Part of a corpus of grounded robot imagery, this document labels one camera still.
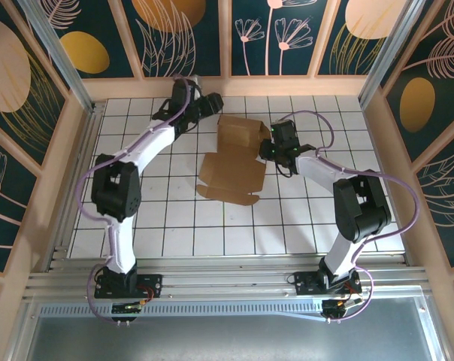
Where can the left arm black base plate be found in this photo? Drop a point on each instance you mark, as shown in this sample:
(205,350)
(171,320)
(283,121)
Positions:
(153,280)

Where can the aluminium mounting rail frame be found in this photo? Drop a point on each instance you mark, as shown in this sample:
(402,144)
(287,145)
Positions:
(230,280)

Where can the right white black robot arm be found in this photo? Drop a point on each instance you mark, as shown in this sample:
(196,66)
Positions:
(362,210)

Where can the aluminium side rail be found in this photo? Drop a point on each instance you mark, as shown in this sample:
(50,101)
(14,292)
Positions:
(93,124)

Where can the grey metal sheet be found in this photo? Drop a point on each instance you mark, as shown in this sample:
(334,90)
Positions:
(227,338)

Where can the aluminium corner post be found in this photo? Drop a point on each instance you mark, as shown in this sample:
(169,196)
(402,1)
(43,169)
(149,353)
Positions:
(61,60)
(390,56)

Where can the brown cardboard paper box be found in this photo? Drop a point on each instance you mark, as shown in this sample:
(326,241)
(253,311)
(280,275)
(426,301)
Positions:
(230,176)

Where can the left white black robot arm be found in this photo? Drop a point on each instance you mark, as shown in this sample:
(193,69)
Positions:
(121,244)

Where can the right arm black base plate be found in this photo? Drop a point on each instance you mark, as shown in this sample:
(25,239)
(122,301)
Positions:
(304,282)

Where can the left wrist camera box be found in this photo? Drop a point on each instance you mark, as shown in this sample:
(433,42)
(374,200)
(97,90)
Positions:
(197,82)

